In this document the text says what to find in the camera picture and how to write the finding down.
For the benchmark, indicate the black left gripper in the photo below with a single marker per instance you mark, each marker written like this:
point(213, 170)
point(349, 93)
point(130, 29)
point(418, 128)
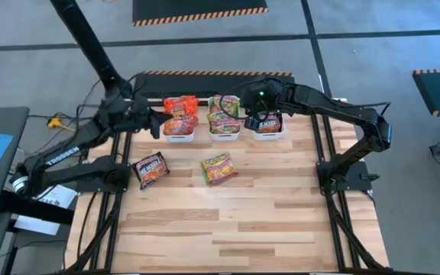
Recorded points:
point(140, 114)

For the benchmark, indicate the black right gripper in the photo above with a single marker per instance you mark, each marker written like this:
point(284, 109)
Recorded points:
point(262, 95)

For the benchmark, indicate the black Fire Noodle packet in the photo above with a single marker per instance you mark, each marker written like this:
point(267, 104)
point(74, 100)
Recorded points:
point(151, 170)
point(269, 124)

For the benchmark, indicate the red Saucy Noodles packet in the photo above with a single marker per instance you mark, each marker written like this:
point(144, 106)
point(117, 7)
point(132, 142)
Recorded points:
point(180, 127)
point(182, 105)

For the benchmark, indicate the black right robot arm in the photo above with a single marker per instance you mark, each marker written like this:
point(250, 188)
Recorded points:
point(338, 107)

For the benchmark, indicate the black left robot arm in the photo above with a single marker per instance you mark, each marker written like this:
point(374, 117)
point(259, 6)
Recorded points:
point(63, 156)

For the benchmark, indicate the white plastic bin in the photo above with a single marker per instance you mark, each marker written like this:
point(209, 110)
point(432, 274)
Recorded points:
point(224, 136)
point(180, 138)
point(269, 136)

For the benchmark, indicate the black hazard-striped floor mat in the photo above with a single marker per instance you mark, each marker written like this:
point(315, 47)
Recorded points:
point(439, 91)
point(204, 86)
point(201, 11)

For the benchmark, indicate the yellow power plug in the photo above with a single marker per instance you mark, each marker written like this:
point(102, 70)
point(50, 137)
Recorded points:
point(55, 122)

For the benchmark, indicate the printed white paper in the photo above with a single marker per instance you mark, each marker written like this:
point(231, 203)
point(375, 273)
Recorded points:
point(61, 198)

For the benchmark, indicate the black desk beam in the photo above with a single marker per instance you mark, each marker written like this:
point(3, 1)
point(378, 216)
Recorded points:
point(33, 208)

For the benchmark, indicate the blank white paper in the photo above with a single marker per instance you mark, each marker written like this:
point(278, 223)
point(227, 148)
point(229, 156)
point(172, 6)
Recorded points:
point(36, 225)

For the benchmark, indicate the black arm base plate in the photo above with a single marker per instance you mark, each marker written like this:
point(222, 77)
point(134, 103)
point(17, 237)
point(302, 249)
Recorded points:
point(101, 186)
point(357, 179)

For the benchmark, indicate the black camera stand pole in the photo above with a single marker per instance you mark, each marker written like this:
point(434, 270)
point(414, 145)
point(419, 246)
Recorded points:
point(86, 38)

